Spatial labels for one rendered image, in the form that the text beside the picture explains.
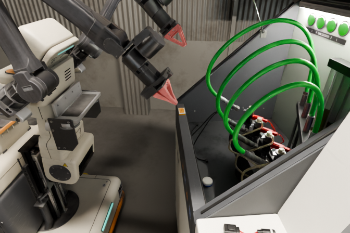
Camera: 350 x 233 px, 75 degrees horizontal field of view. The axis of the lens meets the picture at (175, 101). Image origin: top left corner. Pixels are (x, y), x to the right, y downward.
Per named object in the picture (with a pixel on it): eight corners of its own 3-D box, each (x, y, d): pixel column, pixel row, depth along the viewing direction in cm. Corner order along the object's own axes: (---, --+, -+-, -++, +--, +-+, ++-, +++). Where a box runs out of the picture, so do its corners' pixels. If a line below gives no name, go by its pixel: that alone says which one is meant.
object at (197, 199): (176, 128, 126) (176, 103, 118) (184, 128, 126) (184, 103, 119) (190, 243, 72) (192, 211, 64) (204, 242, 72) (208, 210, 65)
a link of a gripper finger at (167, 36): (192, 39, 87) (176, 20, 86) (191, 39, 80) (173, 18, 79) (179, 51, 89) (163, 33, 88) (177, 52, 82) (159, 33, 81)
